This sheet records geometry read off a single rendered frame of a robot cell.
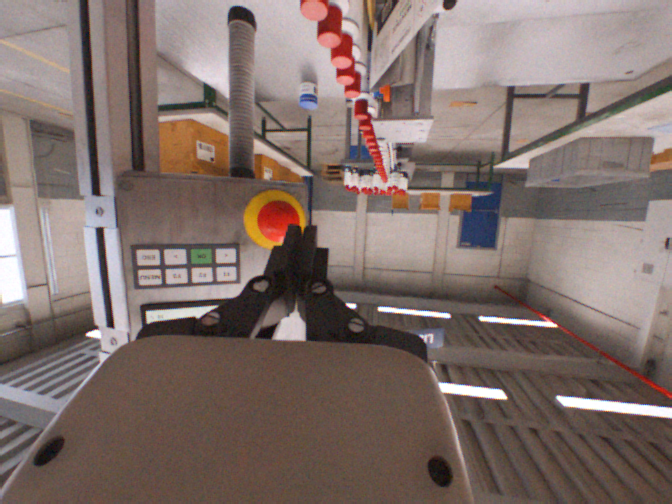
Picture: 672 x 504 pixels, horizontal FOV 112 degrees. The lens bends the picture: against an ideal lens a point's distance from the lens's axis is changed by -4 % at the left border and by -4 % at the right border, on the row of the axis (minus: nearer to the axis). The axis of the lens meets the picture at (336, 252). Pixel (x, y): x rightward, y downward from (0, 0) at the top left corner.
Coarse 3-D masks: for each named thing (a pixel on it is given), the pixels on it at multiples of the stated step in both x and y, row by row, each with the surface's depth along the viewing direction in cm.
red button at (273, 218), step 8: (264, 208) 21; (272, 208) 21; (280, 208) 22; (288, 208) 22; (264, 216) 21; (272, 216) 21; (280, 216) 22; (288, 216) 22; (296, 216) 22; (264, 224) 21; (272, 224) 21; (280, 224) 22; (264, 232) 22; (272, 232) 22; (280, 232) 22; (272, 240) 22; (280, 240) 22
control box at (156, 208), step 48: (144, 192) 20; (192, 192) 21; (240, 192) 23; (288, 192) 24; (144, 240) 21; (192, 240) 22; (240, 240) 23; (192, 288) 23; (240, 288) 24; (288, 336) 27
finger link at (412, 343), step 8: (376, 328) 9; (384, 328) 9; (392, 328) 10; (376, 336) 9; (384, 336) 9; (392, 336) 9; (400, 336) 9; (408, 336) 9; (416, 336) 9; (376, 344) 9; (384, 344) 9; (392, 344) 9; (400, 344) 9; (408, 344) 9; (416, 344) 9; (424, 344) 9; (408, 352) 9; (416, 352) 9; (424, 352) 9; (424, 360) 9
